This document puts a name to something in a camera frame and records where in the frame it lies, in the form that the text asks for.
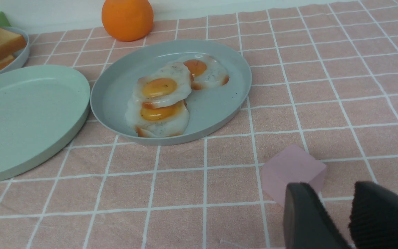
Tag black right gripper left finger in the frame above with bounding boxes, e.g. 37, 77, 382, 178
283, 182, 351, 249

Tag mint green plate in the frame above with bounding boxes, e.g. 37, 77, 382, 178
0, 65, 91, 181

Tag fried egg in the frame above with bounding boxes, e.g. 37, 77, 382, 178
181, 55, 230, 91
125, 99, 190, 138
131, 62, 194, 109

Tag orange fruit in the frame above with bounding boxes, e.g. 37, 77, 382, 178
101, 0, 154, 42

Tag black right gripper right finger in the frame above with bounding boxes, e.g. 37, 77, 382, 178
349, 181, 398, 249

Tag pink foam block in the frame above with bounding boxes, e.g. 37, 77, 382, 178
261, 145, 327, 207

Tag grey-blue egg plate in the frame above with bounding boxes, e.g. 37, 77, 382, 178
90, 39, 253, 146

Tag grey-blue bread plate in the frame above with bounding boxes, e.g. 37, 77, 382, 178
0, 27, 30, 74

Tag green block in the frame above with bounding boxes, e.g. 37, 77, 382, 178
0, 11, 11, 27

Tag pink checkered tablecloth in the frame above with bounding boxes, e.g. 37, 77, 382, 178
0, 0, 398, 249

